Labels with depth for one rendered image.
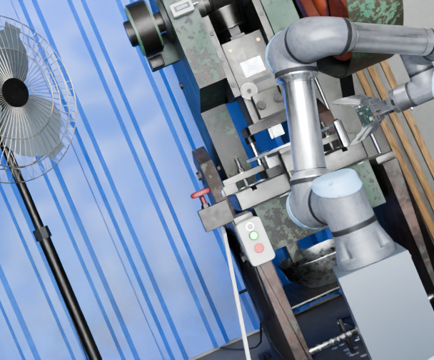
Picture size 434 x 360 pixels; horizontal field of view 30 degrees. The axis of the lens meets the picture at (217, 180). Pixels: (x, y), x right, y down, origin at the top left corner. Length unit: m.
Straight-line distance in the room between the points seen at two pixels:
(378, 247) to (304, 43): 0.54
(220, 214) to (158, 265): 1.42
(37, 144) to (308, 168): 1.11
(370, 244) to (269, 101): 0.82
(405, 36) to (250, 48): 0.66
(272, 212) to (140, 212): 1.42
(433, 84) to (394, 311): 0.71
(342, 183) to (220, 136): 1.01
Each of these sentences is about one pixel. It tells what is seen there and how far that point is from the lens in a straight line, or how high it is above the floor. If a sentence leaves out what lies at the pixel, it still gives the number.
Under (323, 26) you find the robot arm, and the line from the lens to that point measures 2.10.
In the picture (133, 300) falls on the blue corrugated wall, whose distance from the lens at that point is 3.89.
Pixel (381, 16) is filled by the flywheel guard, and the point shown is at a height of 1.04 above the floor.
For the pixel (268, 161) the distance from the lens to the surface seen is 2.71.
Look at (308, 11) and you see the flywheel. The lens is 3.14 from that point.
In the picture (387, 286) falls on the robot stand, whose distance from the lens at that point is 2.00.
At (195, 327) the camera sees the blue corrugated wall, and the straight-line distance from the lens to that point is 3.91.
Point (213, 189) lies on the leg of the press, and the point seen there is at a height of 0.74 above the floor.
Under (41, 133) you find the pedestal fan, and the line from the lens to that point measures 2.89.
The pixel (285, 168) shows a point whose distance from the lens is 2.60.
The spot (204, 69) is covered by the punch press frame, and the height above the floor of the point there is 1.11.
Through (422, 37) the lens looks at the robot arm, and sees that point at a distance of 2.25.
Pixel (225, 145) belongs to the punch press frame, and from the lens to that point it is 2.92.
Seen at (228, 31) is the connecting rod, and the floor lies 1.21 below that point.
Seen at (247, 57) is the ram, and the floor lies 1.10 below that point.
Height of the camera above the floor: 0.81
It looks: 1 degrees down
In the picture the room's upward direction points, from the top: 23 degrees counter-clockwise
